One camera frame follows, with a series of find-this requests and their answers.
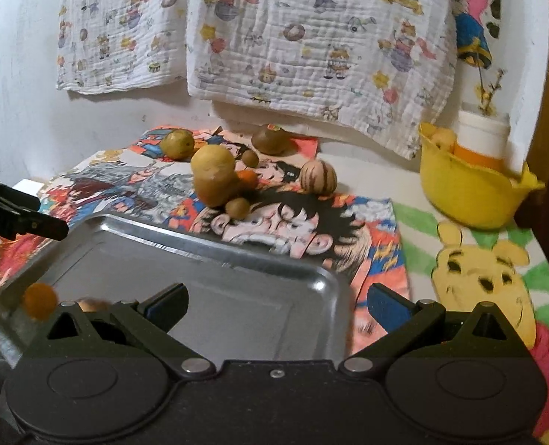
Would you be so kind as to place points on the metal tray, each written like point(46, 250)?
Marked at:
point(256, 296)

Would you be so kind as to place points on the green yellow kiwi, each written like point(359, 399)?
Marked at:
point(177, 144)

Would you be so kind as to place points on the pale yellow fruit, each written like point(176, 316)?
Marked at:
point(443, 140)

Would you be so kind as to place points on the white printed muslin blanket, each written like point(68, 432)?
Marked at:
point(321, 41)
point(117, 32)

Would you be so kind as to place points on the yellow bear printed towel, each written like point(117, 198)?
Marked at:
point(483, 278)

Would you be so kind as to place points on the striped round fruit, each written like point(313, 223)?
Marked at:
point(318, 177)

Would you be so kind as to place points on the yellow plastic basin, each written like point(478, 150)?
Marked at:
point(469, 194)

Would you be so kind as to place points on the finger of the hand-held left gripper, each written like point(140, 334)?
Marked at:
point(10, 215)

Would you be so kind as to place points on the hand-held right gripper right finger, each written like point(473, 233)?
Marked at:
point(386, 307)

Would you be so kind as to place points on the yellow flower twig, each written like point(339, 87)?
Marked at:
point(488, 97)

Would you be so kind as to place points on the small orange kumquat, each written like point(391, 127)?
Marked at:
point(40, 301)
point(247, 179)

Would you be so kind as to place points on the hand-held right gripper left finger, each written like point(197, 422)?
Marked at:
point(165, 307)

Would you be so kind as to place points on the brown kiwi with sticker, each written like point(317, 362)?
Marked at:
point(271, 141)

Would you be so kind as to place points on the small brown longan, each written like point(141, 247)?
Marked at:
point(237, 207)
point(250, 158)

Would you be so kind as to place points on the pink and blue printed cloth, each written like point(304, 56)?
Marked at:
point(471, 18)

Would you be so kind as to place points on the white and orange jar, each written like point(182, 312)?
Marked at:
point(482, 139)

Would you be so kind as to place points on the cartoon printed cloth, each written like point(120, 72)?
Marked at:
point(302, 222)

